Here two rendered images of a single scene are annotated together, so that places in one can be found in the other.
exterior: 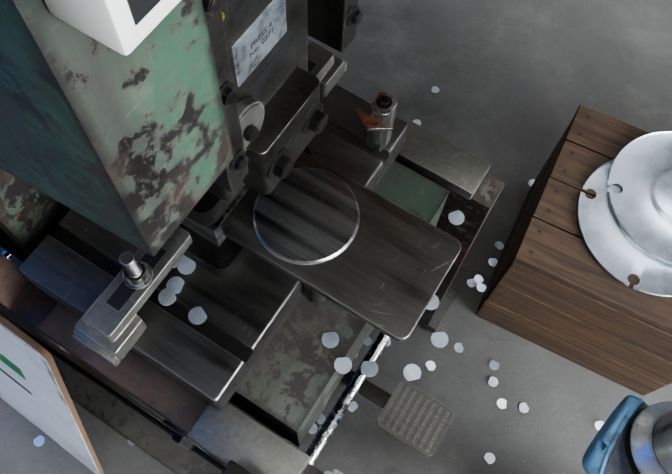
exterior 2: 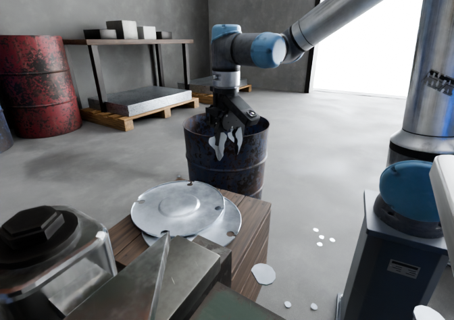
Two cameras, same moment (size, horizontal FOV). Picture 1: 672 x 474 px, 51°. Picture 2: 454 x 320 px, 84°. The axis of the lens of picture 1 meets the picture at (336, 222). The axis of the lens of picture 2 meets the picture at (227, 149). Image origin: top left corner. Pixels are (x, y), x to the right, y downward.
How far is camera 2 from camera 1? 81 cm
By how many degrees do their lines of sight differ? 67
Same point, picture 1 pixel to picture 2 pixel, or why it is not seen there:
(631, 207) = (180, 227)
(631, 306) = (248, 237)
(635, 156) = (144, 221)
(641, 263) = (219, 229)
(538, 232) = not seen: hidden behind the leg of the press
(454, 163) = (168, 273)
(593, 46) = not seen: hidden behind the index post
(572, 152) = (125, 255)
